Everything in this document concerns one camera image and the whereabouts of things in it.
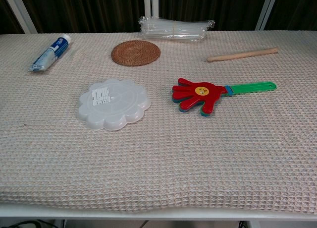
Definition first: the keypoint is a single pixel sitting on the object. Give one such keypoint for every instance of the white flower-shaped plastic palette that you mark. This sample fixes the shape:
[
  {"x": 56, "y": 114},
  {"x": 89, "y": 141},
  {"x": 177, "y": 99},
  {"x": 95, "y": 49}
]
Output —
[{"x": 119, "y": 111}]

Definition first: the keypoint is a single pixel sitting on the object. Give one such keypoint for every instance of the round woven brown coaster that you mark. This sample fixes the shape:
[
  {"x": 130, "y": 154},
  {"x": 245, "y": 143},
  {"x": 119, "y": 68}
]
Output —
[{"x": 135, "y": 53}]

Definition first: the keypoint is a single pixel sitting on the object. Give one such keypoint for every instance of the red hand-shaped clapper toy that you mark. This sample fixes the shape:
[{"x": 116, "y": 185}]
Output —
[{"x": 210, "y": 99}]

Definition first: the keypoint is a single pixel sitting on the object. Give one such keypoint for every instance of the white upright frame post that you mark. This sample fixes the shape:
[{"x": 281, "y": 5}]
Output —
[{"x": 148, "y": 2}]

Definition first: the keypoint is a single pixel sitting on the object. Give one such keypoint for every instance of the blue white toothpaste tube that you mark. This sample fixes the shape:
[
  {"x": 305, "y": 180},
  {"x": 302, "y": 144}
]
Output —
[{"x": 50, "y": 53}]

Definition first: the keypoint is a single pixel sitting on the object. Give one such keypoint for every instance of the pack of clear straws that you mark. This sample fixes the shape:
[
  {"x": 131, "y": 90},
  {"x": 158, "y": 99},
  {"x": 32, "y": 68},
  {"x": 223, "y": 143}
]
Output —
[{"x": 173, "y": 31}]

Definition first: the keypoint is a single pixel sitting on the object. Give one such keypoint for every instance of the wooden stick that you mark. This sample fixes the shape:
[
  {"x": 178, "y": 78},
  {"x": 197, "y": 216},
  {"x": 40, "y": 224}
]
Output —
[{"x": 242, "y": 54}]

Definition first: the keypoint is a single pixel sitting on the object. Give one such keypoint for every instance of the white slanted frame post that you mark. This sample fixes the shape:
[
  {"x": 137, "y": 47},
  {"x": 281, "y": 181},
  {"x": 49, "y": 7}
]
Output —
[
  {"x": 21, "y": 12},
  {"x": 267, "y": 10}
]

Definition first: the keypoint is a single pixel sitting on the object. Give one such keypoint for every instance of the dark pleated curtain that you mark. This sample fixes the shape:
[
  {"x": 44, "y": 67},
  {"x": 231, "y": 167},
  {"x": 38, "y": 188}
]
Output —
[{"x": 86, "y": 10}]

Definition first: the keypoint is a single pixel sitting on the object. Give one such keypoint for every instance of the beige waffle tablecloth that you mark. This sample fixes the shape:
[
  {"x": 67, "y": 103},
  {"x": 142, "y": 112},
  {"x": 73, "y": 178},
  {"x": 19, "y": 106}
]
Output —
[{"x": 158, "y": 163}]

